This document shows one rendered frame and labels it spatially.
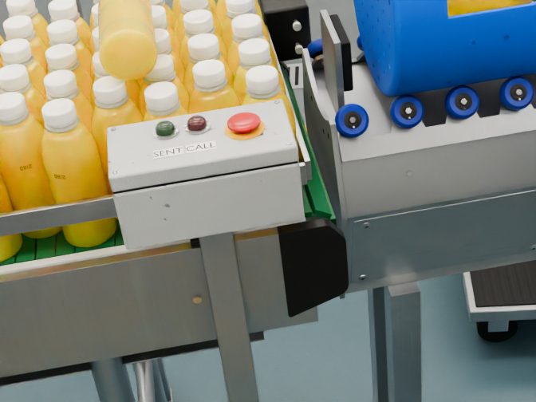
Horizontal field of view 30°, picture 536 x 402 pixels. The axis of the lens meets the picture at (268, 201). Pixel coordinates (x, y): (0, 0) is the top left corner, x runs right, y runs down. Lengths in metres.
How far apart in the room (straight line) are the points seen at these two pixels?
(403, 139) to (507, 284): 0.98
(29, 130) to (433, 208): 0.56
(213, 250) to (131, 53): 0.25
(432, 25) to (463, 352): 1.22
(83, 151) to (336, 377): 1.21
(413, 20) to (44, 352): 0.64
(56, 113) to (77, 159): 0.06
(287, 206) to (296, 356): 1.27
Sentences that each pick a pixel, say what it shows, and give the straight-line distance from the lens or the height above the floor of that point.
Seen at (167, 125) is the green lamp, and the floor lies 1.11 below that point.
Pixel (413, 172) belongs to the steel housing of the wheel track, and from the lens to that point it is 1.37.
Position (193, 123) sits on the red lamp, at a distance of 1.09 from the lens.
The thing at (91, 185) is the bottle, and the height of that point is 0.99.
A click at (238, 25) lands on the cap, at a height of 1.09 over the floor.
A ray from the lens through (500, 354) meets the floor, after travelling 2.34.
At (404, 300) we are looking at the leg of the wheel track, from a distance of 1.57.
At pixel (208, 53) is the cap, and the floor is 1.08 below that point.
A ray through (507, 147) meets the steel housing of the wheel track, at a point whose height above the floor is 0.89.
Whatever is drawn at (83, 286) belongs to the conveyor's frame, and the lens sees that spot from 1.28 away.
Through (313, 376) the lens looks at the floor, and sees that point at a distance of 2.29.
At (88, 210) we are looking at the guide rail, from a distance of 1.24.
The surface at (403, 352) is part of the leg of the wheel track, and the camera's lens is 1.65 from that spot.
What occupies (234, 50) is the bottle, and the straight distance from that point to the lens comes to 1.32.
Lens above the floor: 1.69
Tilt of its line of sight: 37 degrees down
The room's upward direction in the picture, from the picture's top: 7 degrees counter-clockwise
